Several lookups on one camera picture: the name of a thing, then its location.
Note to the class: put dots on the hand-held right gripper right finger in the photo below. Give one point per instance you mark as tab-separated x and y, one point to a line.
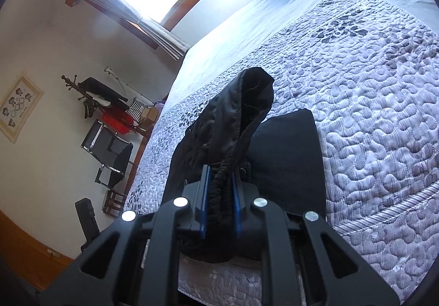
236	205

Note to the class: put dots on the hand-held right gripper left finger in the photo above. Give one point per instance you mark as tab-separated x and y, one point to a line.
203	210

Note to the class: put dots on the black pants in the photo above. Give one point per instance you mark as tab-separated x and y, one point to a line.
284	155

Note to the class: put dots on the small wooden stool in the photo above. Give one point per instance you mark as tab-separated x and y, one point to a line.
114	205

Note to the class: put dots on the cardboard box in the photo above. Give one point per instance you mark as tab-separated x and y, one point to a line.
149	115

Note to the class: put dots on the purple plastic container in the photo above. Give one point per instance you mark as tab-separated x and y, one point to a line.
161	106

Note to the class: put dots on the black padded object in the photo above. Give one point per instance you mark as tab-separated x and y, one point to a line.
87	220

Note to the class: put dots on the striped black white cloth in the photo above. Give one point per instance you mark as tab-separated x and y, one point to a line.
138	110

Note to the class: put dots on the red bag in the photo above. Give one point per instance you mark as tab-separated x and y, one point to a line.
118	121

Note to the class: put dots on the white pole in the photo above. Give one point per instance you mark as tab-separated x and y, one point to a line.
127	84

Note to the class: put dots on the pale bed sheet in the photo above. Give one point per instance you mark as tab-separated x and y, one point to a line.
240	35

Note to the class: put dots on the lavender quilted bedspread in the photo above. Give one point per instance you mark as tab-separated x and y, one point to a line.
377	103

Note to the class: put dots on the dark coat rack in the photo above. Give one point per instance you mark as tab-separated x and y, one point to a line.
73	86

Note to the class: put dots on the striped grey curtain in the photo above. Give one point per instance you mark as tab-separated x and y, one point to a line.
137	18

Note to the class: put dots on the wooden bed side rail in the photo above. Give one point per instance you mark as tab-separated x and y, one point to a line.
137	165

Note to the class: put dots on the black metal frame chair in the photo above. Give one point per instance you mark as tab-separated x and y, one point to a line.
109	148

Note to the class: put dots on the white wall socket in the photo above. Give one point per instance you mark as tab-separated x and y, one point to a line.
52	252

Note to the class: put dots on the framed wall picture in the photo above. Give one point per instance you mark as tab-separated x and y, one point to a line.
19	107

